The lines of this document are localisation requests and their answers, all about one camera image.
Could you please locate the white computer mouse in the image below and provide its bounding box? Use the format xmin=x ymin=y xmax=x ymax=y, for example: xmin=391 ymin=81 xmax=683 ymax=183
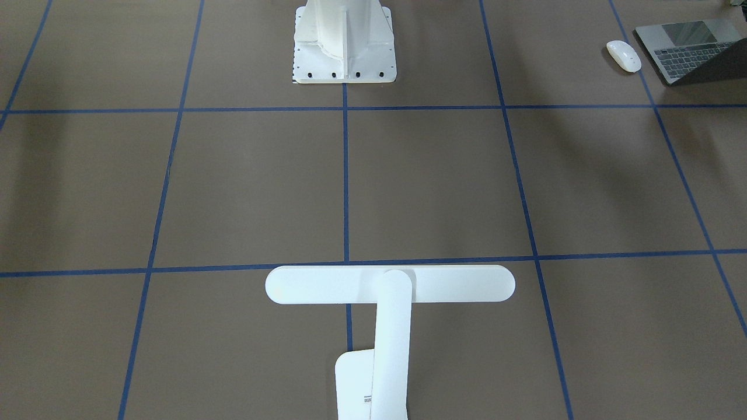
xmin=606 ymin=40 xmax=642 ymax=74

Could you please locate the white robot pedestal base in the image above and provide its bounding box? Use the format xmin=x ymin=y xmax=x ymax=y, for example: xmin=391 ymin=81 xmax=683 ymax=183
xmin=292 ymin=1 xmax=397 ymax=83

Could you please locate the white desk lamp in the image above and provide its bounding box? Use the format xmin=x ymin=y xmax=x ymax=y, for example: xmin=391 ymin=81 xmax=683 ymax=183
xmin=265 ymin=265 xmax=516 ymax=419

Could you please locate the grey laptop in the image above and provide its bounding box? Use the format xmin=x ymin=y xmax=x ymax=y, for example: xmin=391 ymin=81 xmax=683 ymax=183
xmin=633 ymin=19 xmax=746 ymax=87

